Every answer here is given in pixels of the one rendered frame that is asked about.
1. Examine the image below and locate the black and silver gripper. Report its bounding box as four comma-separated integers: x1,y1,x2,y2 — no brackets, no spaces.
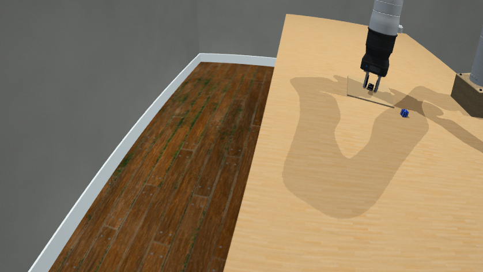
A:
360,10,403,92

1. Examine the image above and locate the blue die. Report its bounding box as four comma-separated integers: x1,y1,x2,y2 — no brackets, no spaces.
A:
400,109,409,117

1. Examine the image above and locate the beige square mat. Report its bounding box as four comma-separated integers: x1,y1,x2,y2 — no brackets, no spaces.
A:
347,75,394,108

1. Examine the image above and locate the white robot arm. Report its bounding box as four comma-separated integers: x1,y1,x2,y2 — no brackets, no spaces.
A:
373,0,483,87

